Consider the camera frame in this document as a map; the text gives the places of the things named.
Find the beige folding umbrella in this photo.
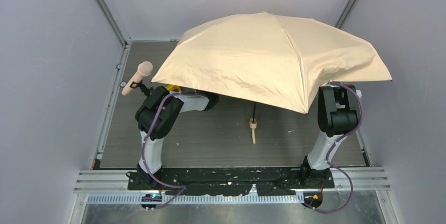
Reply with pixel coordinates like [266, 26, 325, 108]
[151, 12, 393, 145]

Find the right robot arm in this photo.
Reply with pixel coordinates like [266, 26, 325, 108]
[300, 85, 361, 178]

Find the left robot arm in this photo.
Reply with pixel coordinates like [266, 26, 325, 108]
[135, 84, 219, 176]

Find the orange green triangle block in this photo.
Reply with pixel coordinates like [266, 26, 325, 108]
[166, 85, 182, 92]

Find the pink toy microphone on stand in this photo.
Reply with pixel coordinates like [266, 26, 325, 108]
[121, 61, 153, 96]

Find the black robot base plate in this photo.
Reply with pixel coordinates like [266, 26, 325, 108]
[126, 167, 335, 196]

